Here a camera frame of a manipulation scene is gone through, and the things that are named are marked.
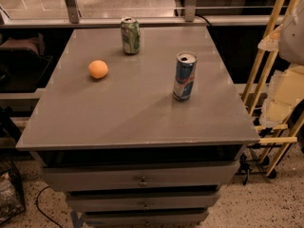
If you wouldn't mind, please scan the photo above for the blue silver redbull can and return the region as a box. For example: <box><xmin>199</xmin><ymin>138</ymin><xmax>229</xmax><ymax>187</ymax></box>
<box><xmin>173</xmin><ymin>51</ymin><xmax>198</xmax><ymax>101</ymax></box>

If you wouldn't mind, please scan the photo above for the dark chair at left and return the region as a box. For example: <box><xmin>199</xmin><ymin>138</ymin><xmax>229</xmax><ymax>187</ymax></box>
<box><xmin>0</xmin><ymin>33</ymin><xmax>52</xmax><ymax>93</ymax></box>

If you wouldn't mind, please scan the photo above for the top grey drawer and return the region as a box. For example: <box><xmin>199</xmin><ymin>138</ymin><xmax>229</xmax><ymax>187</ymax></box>
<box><xmin>43</xmin><ymin>161</ymin><xmax>239</xmax><ymax>192</ymax></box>

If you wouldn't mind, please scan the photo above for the black cable behind table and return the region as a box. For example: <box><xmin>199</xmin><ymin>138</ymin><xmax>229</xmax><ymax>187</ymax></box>
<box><xmin>195</xmin><ymin>13</ymin><xmax>226</xmax><ymax>62</ymax></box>

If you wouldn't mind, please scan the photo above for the grey drawer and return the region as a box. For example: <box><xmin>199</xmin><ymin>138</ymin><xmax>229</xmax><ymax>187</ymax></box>
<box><xmin>83</xmin><ymin>210</ymin><xmax>208</xmax><ymax>227</ymax></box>
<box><xmin>43</xmin><ymin>161</ymin><xmax>239</xmax><ymax>192</ymax></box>
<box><xmin>66</xmin><ymin>192</ymin><xmax>219</xmax><ymax>212</ymax></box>

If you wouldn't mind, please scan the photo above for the bottom grey drawer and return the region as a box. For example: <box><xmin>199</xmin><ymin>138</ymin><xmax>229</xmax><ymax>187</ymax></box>
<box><xmin>83</xmin><ymin>210</ymin><xmax>208</xmax><ymax>227</ymax></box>

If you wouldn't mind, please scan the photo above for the black floor cable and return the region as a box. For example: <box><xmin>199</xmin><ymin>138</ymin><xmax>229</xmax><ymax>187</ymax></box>
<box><xmin>35</xmin><ymin>185</ymin><xmax>65</xmax><ymax>228</ymax></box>

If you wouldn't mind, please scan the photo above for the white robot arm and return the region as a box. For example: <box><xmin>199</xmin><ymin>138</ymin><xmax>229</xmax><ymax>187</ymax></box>
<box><xmin>257</xmin><ymin>5</ymin><xmax>304</xmax><ymax>127</ymax></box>

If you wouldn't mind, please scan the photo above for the yellow wooden rack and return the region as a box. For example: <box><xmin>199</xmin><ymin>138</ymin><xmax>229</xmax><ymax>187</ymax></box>
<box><xmin>241</xmin><ymin>0</ymin><xmax>304</xmax><ymax>179</ymax></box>

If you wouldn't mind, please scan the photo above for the green soda can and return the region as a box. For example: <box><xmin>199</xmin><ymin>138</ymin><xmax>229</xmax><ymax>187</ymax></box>
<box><xmin>121</xmin><ymin>17</ymin><xmax>141</xmax><ymax>55</ymax></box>

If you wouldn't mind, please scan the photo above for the middle grey drawer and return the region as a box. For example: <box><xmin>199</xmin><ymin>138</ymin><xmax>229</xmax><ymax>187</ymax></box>
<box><xmin>66</xmin><ymin>192</ymin><xmax>219</xmax><ymax>212</ymax></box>

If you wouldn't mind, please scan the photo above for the black wire basket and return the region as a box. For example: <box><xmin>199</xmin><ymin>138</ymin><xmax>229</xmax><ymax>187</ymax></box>
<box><xmin>0</xmin><ymin>155</ymin><xmax>26</xmax><ymax>225</ymax></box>

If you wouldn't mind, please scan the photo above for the orange fruit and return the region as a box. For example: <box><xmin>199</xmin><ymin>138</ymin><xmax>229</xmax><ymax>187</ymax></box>
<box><xmin>88</xmin><ymin>60</ymin><xmax>108</xmax><ymax>79</ymax></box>

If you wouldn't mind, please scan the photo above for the grey drawer cabinet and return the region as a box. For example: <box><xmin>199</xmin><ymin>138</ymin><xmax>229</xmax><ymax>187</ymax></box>
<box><xmin>15</xmin><ymin>26</ymin><xmax>261</xmax><ymax>228</ymax></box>

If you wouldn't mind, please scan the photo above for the metal window rail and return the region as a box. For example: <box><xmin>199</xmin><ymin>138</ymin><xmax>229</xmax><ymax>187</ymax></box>
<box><xmin>0</xmin><ymin>0</ymin><xmax>286</xmax><ymax>29</ymax></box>

